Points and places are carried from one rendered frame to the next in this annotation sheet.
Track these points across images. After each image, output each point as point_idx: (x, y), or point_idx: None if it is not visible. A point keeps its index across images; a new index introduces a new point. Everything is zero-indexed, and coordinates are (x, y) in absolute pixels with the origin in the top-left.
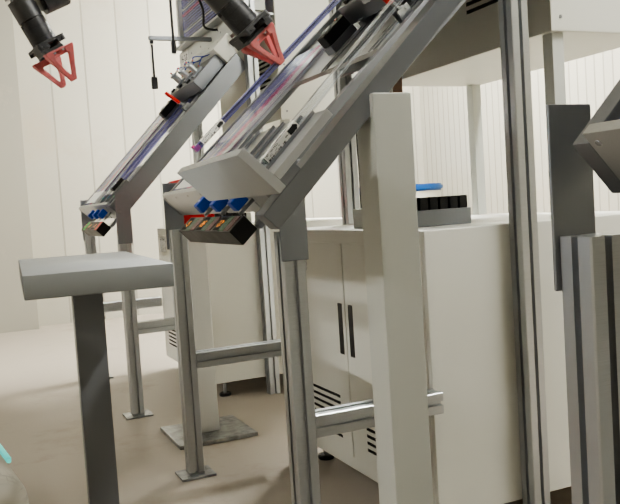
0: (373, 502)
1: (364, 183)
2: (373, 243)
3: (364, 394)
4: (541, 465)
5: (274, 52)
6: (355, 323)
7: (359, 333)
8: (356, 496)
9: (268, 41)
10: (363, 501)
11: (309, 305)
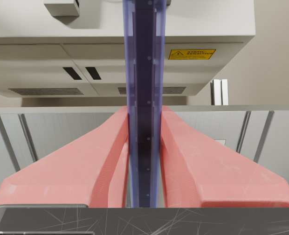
0: (118, 97)
1: None
2: None
3: (116, 85)
4: None
5: (124, 135)
6: (101, 71)
7: (109, 73)
8: (104, 100)
9: (114, 168)
10: (113, 100)
11: None
